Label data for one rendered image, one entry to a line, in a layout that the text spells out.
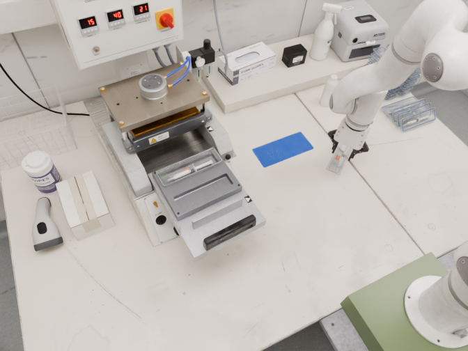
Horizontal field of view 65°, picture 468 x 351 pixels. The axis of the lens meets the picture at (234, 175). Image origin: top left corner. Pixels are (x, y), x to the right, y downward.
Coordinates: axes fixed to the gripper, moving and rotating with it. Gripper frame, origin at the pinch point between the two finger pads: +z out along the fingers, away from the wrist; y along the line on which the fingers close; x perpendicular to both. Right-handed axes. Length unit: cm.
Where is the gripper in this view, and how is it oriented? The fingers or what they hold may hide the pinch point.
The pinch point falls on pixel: (342, 151)
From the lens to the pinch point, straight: 139.2
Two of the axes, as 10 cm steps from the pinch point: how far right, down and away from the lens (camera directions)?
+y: -8.6, -4.4, 2.5
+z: -0.5, 5.8, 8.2
